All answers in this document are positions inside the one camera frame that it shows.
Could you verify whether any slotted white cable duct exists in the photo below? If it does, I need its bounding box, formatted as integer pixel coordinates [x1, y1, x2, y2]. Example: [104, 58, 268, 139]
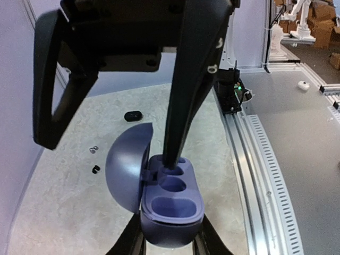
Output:
[247, 115, 304, 254]

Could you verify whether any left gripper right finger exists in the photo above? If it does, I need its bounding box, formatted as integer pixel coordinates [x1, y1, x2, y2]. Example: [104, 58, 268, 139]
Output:
[192, 215, 233, 255]

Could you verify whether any blue earbud charging case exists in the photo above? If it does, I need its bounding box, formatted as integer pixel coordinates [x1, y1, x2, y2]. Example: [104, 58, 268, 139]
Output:
[105, 123, 205, 248]

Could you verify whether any black earbud far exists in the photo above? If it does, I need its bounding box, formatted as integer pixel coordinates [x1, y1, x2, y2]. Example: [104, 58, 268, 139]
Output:
[92, 165, 100, 174]

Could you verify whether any black earbud charging case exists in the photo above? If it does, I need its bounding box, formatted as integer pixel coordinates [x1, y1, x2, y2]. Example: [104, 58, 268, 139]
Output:
[124, 111, 143, 122]

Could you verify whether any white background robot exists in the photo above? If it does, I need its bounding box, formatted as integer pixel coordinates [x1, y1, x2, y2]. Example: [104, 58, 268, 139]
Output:
[280, 0, 316, 45]

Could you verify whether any aluminium front rail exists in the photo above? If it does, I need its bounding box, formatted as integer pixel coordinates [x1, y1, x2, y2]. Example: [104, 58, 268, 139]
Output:
[221, 110, 288, 254]

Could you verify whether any right aluminium frame post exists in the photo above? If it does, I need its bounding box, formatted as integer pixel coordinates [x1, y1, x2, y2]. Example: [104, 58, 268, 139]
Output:
[262, 0, 275, 74]

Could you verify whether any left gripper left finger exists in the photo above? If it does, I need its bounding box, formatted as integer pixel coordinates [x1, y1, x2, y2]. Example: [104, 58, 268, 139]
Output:
[106, 214, 145, 255]

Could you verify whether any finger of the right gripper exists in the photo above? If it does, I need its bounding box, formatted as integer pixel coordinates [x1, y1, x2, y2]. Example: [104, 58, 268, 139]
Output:
[162, 1, 234, 169]

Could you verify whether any cardboard boxes background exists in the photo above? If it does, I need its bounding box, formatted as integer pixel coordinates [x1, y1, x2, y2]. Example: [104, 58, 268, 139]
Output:
[271, 1, 339, 70]

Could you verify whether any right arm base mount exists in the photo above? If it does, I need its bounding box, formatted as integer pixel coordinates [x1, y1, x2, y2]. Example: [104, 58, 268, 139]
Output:
[214, 68, 253, 114]

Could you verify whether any silver earbud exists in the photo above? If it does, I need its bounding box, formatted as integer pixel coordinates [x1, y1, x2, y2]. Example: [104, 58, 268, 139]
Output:
[89, 146, 99, 154]

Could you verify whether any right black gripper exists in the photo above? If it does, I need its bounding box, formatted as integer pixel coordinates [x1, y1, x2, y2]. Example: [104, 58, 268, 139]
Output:
[32, 0, 192, 149]

